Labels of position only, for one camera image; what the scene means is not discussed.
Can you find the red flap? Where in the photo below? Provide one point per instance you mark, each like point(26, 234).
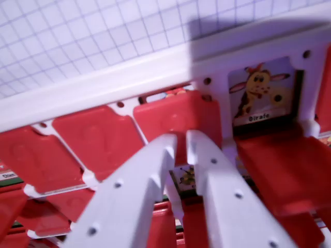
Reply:
point(178, 116)
point(101, 139)
point(284, 168)
point(38, 160)

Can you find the red closed flap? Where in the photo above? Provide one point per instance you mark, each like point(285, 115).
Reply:
point(38, 160)
point(101, 139)

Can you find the red flap below giraffe card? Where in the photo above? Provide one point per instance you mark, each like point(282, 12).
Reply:
point(284, 168)

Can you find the giraffe picture card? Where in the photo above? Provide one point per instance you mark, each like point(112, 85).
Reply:
point(261, 95)

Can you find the red and white game board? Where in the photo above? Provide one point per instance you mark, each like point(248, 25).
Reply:
point(103, 51)

